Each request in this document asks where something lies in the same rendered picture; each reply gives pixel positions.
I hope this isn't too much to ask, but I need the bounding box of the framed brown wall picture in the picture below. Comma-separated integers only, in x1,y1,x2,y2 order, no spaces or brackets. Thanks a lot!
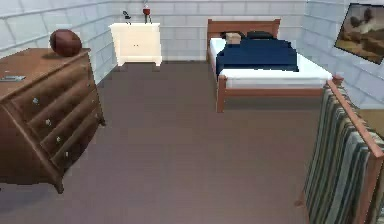
334,2,384,66

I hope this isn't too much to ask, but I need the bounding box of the tan pillow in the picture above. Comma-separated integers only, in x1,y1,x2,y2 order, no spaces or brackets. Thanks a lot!
225,32,242,45

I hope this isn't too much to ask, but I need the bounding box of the grey flat remote control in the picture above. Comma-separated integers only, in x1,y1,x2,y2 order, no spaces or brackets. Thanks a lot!
0,75,27,83

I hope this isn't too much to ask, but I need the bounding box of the cream white bedside cabinet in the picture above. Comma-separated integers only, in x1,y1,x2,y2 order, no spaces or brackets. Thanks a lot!
108,22,163,68

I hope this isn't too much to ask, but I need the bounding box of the wooden bed with white mattress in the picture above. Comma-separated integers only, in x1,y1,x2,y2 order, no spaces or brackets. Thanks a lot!
206,18,334,114

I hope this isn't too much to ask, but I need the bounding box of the brown wooden chest of drawers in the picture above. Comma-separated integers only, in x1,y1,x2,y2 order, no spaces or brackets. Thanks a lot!
0,47,107,195

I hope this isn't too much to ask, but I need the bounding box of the dark blue blanket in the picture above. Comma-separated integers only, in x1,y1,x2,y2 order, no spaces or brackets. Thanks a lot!
215,35,300,77

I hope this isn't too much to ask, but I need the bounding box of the striped wooden frame chair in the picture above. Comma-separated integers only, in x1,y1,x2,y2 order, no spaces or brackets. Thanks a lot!
294,75,384,224

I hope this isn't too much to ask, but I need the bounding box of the black pillow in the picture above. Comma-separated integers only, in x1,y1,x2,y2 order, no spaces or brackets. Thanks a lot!
245,30,276,41

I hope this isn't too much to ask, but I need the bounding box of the brown oval football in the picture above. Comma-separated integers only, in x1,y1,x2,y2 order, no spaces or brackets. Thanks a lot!
49,29,83,58

